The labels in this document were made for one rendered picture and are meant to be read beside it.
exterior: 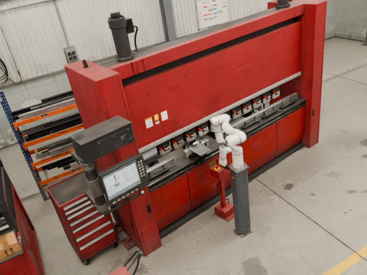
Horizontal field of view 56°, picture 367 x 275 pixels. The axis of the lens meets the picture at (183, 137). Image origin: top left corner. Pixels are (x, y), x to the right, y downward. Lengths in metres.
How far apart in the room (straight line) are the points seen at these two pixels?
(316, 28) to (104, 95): 3.25
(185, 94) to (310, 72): 2.20
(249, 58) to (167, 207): 2.19
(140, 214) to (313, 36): 3.40
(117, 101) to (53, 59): 4.60
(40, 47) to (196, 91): 4.36
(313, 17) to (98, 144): 3.52
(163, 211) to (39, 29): 4.78
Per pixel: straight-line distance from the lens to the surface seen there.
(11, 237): 3.73
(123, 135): 3.10
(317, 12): 5.30
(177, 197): 4.42
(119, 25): 3.55
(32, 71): 7.82
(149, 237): 4.33
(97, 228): 4.33
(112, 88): 3.31
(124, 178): 3.25
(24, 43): 7.71
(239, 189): 4.00
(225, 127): 3.82
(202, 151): 4.25
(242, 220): 4.32
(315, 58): 5.49
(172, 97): 3.96
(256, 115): 5.08
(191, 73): 4.05
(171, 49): 3.81
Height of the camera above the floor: 3.26
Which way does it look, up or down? 29 degrees down
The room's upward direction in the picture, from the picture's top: 9 degrees counter-clockwise
